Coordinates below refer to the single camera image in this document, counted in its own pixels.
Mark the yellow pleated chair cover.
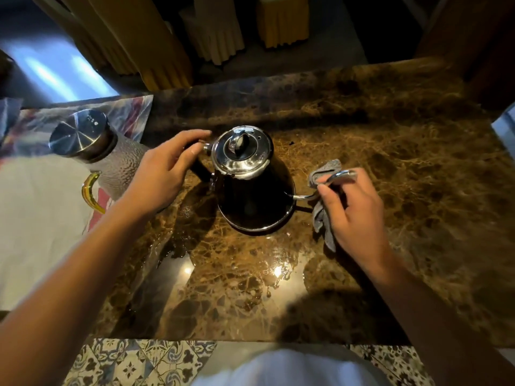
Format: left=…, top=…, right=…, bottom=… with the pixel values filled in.
left=29, top=0, right=138, bottom=75
left=256, top=0, right=310, bottom=49
left=86, top=0, right=194, bottom=92

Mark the grey cleaning cloth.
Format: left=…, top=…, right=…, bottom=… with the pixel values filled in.
left=307, top=159, right=343, bottom=252

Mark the dark wooden furniture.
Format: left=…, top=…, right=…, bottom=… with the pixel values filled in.
left=414, top=0, right=515, bottom=110

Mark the cream pleated chair cover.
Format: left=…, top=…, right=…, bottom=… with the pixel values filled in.
left=179, top=0, right=245, bottom=66

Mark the black gooseneck kettle steel lid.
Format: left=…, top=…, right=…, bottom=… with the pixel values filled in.
left=188, top=125, right=358, bottom=234

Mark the blue patterned cloth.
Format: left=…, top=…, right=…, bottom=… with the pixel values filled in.
left=0, top=97, right=23, bottom=138

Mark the white mat with colourful border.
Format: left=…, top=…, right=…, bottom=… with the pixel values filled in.
left=0, top=95, right=154, bottom=311

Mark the person's left hand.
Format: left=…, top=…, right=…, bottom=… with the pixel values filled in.
left=120, top=129, right=212, bottom=222

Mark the glass pitcher with steel lid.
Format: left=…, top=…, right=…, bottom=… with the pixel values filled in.
left=48, top=109, right=152, bottom=216

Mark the person's white shirt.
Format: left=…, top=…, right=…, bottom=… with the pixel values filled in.
left=192, top=343, right=392, bottom=386

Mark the pale blue object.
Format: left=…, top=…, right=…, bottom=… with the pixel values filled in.
left=491, top=102, right=515, bottom=158

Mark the person's right forearm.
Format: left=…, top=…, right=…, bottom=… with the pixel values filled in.
left=364, top=253, right=515, bottom=386

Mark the person's left forearm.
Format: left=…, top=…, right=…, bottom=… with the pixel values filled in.
left=0, top=197, right=150, bottom=386

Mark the person's right hand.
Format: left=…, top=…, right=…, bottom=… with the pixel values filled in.
left=316, top=169, right=398, bottom=279

